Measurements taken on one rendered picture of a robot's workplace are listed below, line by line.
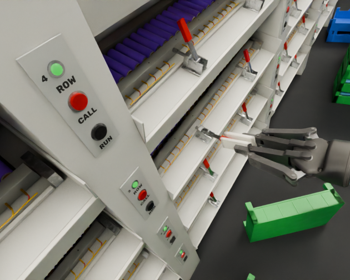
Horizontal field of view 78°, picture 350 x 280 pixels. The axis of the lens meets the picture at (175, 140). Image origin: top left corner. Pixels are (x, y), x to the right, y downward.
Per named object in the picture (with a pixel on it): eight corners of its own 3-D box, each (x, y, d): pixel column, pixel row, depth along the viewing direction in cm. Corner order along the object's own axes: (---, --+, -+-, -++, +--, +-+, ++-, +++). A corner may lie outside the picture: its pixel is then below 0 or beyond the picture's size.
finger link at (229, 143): (253, 151, 47) (251, 154, 46) (224, 145, 51) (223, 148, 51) (251, 141, 45) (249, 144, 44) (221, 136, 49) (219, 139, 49)
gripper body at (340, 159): (347, 199, 35) (286, 182, 41) (357, 161, 39) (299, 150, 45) (353, 171, 31) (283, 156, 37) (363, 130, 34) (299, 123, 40)
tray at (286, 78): (303, 60, 137) (315, 40, 125) (266, 123, 110) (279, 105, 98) (272, 47, 142) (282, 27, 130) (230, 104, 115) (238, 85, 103)
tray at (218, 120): (269, 64, 77) (282, 40, 69) (171, 206, 50) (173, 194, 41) (219, 43, 82) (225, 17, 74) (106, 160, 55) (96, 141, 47)
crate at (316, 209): (325, 224, 85) (313, 205, 90) (345, 203, 70) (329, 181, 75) (250, 243, 86) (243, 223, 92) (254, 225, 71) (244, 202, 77)
